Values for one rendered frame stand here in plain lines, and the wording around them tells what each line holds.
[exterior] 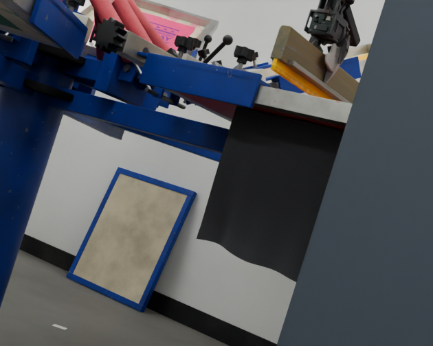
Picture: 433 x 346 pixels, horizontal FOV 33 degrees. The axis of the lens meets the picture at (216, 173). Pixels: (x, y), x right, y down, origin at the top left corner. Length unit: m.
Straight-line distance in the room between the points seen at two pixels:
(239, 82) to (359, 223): 0.63
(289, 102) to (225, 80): 0.15
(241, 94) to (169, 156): 3.02
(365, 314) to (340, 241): 0.09
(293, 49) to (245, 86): 0.18
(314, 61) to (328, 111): 0.32
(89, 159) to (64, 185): 0.26
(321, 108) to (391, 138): 0.47
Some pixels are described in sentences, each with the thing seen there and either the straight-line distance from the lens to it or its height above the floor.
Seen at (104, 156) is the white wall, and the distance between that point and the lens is 4.79.
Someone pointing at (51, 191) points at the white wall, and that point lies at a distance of 5.05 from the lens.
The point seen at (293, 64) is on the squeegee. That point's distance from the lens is 1.58.
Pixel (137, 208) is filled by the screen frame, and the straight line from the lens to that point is 4.43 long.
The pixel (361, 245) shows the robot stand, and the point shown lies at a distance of 0.92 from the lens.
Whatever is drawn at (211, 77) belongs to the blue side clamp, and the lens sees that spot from 1.51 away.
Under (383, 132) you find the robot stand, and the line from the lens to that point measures 0.93.
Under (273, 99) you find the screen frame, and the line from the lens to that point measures 1.43.
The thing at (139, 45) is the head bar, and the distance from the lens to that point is 1.66.
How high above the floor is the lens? 0.76
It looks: 2 degrees up
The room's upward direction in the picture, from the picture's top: 18 degrees clockwise
